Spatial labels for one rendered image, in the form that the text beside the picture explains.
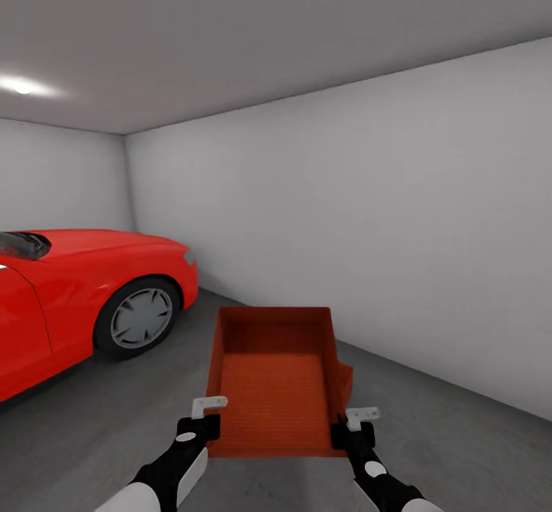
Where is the storage box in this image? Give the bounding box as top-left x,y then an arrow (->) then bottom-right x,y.
205,307 -> 348,458
337,361 -> 353,408

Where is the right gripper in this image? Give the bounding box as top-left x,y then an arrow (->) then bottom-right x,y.
330,414 -> 376,460

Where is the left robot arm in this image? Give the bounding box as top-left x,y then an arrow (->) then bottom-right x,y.
94,396 -> 228,512

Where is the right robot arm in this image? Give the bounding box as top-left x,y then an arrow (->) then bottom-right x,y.
330,407 -> 445,512

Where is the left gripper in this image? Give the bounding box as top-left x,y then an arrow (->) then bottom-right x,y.
176,414 -> 221,443

